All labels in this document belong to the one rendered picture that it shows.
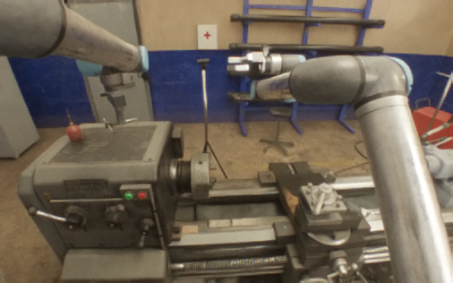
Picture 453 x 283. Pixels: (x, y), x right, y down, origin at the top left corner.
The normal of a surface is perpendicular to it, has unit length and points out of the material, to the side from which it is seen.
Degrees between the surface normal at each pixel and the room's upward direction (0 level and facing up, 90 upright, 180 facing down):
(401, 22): 90
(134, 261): 32
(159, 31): 90
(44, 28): 109
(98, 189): 90
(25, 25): 104
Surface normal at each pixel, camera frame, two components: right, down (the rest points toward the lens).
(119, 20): 0.07, 0.50
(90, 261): 0.04, -0.47
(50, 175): 0.05, -0.26
